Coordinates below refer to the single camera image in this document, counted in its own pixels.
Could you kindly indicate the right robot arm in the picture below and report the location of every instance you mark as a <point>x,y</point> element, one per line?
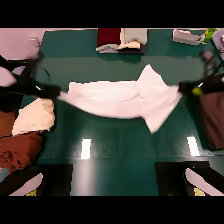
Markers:
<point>213,85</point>

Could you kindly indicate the white shirt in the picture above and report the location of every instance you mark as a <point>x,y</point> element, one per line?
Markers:
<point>120,100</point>

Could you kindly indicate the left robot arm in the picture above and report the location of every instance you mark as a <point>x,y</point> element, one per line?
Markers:
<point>20,85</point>

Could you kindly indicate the pale grey garment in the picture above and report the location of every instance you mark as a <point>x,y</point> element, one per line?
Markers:
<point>186,36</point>

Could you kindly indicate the cream garment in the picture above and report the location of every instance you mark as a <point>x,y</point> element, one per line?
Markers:
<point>35,116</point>

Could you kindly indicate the dark brown garment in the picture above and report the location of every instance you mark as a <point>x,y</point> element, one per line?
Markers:
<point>213,120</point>

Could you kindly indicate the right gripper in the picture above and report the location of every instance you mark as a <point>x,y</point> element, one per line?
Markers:
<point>186,88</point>

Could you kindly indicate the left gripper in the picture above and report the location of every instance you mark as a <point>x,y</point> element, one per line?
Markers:
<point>50,91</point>

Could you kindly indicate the rust brown garment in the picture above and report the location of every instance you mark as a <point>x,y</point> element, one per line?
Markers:
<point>18,150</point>

